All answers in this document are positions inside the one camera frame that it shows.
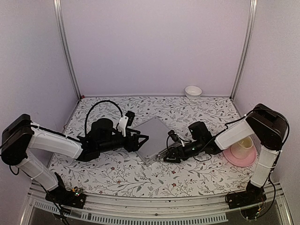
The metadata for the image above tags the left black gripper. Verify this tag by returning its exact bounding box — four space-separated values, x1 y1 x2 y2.
97 128 149 153

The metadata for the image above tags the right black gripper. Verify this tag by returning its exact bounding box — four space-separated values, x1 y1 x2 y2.
163 139 204 164

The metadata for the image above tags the aluminium poker case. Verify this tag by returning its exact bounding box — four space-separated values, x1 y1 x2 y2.
134 117 170 166

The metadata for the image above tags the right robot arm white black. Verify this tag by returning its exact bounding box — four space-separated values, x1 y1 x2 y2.
163 104 290 204

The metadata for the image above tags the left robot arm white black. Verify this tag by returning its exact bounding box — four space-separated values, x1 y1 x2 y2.
0 111 149 203

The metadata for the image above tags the floral table mat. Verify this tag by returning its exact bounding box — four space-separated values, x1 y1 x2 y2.
49 97 255 197

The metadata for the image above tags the pink plate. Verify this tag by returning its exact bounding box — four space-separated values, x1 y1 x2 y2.
223 143 257 167

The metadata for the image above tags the white bowl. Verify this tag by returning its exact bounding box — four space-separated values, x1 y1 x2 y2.
184 86 202 99

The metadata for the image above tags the cream cup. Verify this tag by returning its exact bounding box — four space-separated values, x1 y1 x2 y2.
230 137 253 159

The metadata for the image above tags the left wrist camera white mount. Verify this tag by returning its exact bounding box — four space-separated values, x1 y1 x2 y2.
117 111 135 137

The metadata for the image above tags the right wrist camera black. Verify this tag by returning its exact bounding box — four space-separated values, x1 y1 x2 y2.
168 130 185 147

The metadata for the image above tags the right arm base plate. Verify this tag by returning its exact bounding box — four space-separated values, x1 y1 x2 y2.
225 182 267 209

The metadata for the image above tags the left aluminium frame post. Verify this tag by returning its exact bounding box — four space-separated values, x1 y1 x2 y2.
53 0 82 100

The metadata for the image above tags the aluminium frame post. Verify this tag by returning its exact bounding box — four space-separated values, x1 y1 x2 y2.
230 0 258 101
53 0 82 100

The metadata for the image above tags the right aluminium frame post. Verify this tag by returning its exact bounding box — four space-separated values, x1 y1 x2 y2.
230 0 258 101

